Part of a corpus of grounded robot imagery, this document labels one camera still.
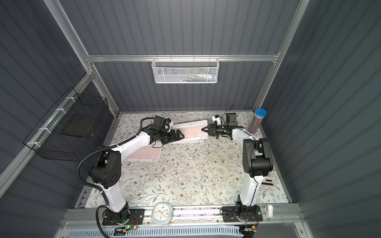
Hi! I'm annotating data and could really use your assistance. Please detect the black corrugated cable hose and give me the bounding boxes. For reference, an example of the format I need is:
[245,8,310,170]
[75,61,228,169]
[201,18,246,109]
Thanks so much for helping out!
[75,117,155,238]

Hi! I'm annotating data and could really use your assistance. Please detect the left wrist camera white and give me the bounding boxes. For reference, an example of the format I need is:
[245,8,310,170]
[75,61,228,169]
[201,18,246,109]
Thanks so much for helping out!
[165,118,173,131]

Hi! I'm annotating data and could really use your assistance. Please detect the black pad in basket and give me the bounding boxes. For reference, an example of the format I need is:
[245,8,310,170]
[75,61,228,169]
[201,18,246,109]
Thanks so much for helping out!
[60,114,100,138]

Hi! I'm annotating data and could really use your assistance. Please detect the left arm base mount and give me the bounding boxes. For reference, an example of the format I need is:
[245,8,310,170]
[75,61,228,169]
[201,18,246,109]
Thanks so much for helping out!
[102,208,145,226]

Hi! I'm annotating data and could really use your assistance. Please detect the yellow keyboard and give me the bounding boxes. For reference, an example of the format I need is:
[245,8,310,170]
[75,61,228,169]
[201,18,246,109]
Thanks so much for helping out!
[173,137,207,144]

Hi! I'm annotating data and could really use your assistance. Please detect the small white device on rail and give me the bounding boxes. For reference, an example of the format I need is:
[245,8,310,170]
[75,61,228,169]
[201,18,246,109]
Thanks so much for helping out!
[266,204,274,221]

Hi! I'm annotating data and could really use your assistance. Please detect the blue lid pencil tube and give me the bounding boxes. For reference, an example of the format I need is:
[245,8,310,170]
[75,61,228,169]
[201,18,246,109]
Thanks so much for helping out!
[248,108,267,134]

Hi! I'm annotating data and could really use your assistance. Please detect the white wire mesh basket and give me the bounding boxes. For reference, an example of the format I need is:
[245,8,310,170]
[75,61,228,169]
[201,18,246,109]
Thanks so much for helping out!
[151,58,220,84]

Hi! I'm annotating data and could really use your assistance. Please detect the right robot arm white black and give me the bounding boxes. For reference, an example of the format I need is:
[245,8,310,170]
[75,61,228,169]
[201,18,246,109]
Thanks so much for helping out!
[201,113,274,208]

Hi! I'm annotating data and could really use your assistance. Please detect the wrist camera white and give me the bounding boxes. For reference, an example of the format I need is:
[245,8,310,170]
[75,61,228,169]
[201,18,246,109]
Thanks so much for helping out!
[165,118,173,131]
[212,115,223,126]

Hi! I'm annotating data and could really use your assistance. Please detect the black wire basket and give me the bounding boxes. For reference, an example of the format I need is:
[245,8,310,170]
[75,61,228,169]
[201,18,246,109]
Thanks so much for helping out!
[23,87,113,162]

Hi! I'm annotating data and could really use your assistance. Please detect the pens in white basket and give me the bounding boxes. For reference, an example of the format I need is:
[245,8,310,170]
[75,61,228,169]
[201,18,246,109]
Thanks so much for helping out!
[175,73,217,83]

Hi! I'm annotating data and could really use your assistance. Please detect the white ventilated cable duct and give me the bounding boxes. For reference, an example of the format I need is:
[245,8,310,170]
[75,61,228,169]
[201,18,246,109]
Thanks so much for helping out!
[66,225,244,238]

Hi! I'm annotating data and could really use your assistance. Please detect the pink keyboard row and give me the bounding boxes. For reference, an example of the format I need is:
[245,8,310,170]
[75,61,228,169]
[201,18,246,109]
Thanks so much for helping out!
[172,120,208,139]
[127,145,161,162]

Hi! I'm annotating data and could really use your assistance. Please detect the pink calculator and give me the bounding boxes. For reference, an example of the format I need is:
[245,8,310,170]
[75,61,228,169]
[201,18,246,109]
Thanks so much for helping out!
[262,172,275,187]

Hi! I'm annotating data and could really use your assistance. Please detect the mint analog clock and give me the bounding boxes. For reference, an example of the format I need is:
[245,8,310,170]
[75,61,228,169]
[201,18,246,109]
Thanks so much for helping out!
[151,202,174,225]

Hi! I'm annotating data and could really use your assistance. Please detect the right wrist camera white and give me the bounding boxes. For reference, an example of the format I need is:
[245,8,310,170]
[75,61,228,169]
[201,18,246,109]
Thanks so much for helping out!
[212,115,223,126]

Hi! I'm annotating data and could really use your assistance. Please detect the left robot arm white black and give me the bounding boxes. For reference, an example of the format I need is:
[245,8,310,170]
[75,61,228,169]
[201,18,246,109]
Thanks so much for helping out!
[89,116,185,213]

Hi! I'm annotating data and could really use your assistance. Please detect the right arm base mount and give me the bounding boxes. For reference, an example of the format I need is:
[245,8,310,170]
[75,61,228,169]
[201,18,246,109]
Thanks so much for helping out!
[220,205,263,223]

